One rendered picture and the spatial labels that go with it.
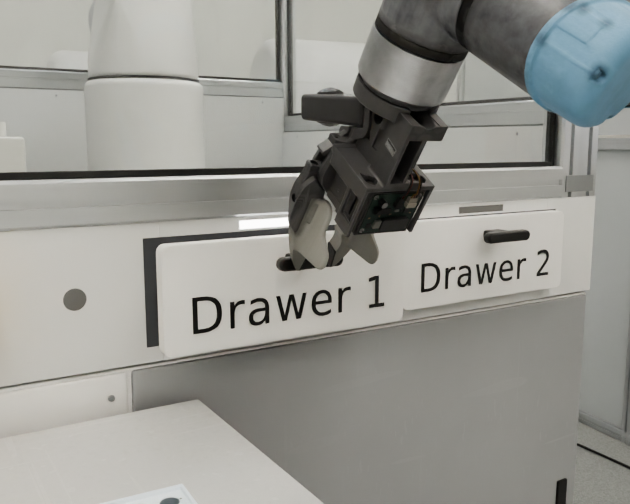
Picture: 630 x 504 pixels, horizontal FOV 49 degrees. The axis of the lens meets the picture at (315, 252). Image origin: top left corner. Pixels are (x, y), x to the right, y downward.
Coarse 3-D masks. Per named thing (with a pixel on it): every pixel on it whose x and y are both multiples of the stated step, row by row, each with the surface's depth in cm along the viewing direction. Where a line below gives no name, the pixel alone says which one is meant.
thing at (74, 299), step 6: (66, 294) 66; (72, 294) 67; (78, 294) 67; (84, 294) 67; (66, 300) 67; (72, 300) 67; (78, 300) 67; (84, 300) 67; (66, 306) 67; (72, 306) 67; (78, 306) 67
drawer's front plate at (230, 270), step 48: (240, 240) 70; (288, 240) 72; (384, 240) 79; (192, 288) 68; (240, 288) 70; (288, 288) 73; (336, 288) 76; (384, 288) 80; (192, 336) 68; (240, 336) 71; (288, 336) 74
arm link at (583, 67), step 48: (480, 0) 45; (528, 0) 43; (576, 0) 42; (624, 0) 42; (480, 48) 46; (528, 48) 43; (576, 48) 41; (624, 48) 40; (576, 96) 42; (624, 96) 44
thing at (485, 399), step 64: (448, 320) 93; (512, 320) 99; (576, 320) 107; (64, 384) 68; (128, 384) 71; (192, 384) 75; (256, 384) 79; (320, 384) 83; (384, 384) 88; (448, 384) 94; (512, 384) 101; (576, 384) 109; (320, 448) 85; (384, 448) 90; (448, 448) 96; (512, 448) 103; (576, 448) 111
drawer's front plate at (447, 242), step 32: (416, 224) 85; (448, 224) 88; (480, 224) 91; (512, 224) 94; (544, 224) 97; (416, 256) 86; (448, 256) 89; (480, 256) 92; (512, 256) 95; (544, 256) 98; (416, 288) 87; (448, 288) 90; (480, 288) 93; (512, 288) 96; (544, 288) 99
